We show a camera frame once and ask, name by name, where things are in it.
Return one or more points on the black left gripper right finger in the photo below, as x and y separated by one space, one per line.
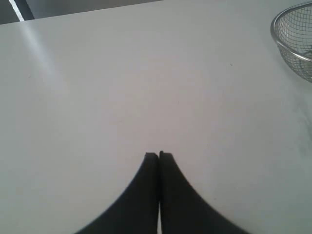
182 209

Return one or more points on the oval metal wire basket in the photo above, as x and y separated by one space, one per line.
291 30

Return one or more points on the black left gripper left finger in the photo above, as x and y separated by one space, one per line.
136 210

